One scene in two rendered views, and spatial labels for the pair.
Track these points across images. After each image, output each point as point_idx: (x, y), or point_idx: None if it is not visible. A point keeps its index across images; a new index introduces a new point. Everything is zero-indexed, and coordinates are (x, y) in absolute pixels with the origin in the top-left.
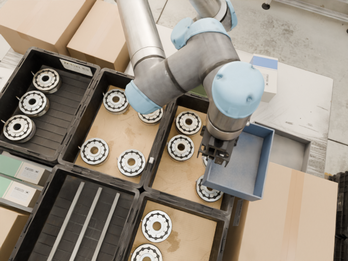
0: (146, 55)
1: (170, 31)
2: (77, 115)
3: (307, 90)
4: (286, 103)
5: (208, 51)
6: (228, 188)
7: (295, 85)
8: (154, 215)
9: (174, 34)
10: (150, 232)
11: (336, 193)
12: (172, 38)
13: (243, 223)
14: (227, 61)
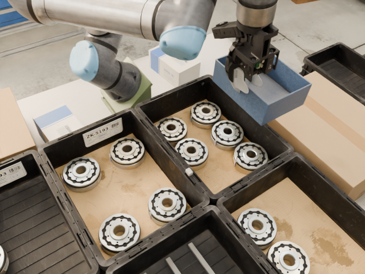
0: (156, 3)
1: (48, 93)
2: (67, 207)
3: (213, 50)
4: (211, 69)
5: None
6: (286, 98)
7: (200, 53)
8: (243, 220)
9: (79, 66)
10: (259, 236)
11: (323, 77)
12: (80, 71)
13: (305, 151)
14: None
